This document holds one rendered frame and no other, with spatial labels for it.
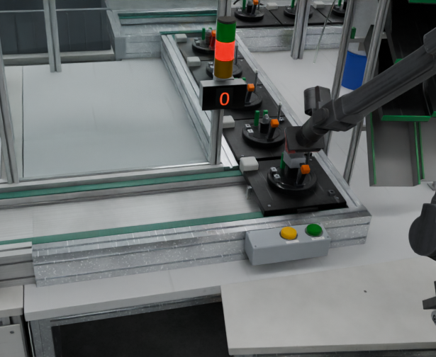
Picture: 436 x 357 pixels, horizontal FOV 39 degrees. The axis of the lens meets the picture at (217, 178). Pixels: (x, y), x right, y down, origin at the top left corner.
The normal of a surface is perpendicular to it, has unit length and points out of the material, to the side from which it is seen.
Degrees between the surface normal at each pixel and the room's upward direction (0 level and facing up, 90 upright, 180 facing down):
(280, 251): 90
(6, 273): 90
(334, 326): 0
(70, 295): 0
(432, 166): 45
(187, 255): 90
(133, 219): 0
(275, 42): 90
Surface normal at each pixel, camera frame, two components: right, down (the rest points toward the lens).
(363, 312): 0.06, -0.83
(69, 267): 0.25, 0.56
